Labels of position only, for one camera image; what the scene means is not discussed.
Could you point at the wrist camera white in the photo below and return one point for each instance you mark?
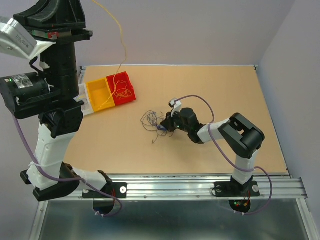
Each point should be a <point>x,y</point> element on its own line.
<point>16,41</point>
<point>175,105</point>

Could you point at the yellow plastic bin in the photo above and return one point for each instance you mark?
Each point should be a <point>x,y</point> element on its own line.
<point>100,95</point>

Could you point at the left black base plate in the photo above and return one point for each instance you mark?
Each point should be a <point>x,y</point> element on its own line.
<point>115,189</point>

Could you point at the aluminium rail frame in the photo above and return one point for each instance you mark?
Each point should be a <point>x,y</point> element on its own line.
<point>169,179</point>

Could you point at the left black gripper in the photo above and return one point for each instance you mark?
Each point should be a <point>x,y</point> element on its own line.
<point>58,21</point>

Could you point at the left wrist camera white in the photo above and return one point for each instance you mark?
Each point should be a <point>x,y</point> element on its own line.
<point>16,41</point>

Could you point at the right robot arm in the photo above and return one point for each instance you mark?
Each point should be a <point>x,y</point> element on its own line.
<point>242,136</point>

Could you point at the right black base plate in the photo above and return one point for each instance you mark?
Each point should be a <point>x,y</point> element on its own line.
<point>228,189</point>

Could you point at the red plastic bin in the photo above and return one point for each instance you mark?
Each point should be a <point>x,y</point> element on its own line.
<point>121,87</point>

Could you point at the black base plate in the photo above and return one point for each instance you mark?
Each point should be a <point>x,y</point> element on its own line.
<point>115,189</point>
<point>228,189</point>

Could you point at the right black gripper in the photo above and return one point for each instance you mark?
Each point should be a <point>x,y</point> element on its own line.
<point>167,122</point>

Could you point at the white plastic bin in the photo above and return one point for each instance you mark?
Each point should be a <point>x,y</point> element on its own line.
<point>83,96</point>

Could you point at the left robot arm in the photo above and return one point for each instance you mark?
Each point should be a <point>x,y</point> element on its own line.
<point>49,92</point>

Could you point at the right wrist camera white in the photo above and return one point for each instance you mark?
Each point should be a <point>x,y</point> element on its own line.
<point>175,105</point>

